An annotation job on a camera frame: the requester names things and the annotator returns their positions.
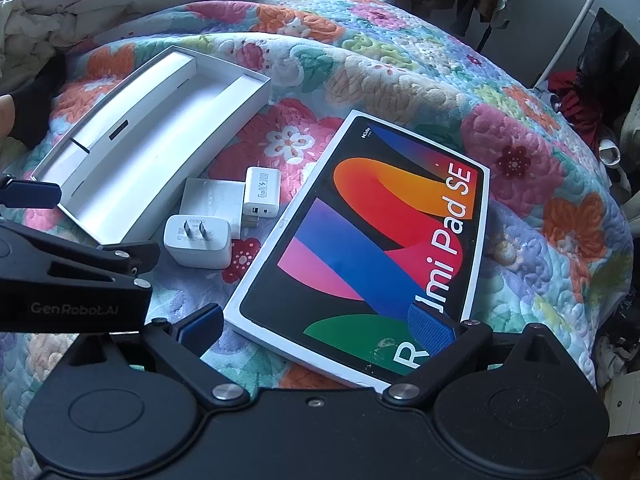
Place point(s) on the white metal pole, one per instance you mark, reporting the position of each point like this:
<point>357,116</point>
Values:
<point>575,25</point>

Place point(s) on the person's bare leg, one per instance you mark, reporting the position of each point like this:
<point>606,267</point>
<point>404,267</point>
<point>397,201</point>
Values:
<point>6,117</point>

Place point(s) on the white square booklet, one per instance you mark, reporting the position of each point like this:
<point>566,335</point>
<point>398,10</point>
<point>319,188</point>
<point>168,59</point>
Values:
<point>210,197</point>

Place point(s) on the white box tray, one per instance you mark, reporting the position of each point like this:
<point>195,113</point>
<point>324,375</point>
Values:
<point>150,125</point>

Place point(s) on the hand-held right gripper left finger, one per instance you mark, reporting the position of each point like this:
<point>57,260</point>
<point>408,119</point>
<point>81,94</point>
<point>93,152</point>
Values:
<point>202,324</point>

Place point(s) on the Redmi Pad SE box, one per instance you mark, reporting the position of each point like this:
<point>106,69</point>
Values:
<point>360,240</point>

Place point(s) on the white charger with prongs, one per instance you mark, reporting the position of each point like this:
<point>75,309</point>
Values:
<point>197,246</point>

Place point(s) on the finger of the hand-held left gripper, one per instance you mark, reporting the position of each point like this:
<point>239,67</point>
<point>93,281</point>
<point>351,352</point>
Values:
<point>75,252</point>
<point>35,195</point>

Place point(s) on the white crumpled duvet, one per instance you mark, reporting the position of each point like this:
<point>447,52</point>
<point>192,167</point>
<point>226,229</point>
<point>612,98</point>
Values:
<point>75,15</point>

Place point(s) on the white drawer unit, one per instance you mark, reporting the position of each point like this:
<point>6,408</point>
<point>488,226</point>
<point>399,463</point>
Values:
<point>625,400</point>

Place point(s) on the black bag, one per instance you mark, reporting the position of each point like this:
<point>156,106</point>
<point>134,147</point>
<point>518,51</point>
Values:
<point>610,55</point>

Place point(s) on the black sock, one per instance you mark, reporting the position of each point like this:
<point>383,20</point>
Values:
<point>37,100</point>

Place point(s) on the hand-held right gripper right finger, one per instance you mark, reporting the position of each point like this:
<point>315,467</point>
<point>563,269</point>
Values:
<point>430,329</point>

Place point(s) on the white charger with grey label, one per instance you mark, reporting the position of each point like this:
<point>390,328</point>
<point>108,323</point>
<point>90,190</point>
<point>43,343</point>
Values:
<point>262,190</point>

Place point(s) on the floral quilt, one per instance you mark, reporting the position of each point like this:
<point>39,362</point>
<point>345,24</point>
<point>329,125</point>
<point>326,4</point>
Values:
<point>400,75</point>

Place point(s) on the red cloth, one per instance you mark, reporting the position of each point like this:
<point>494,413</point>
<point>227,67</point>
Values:
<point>575,100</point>

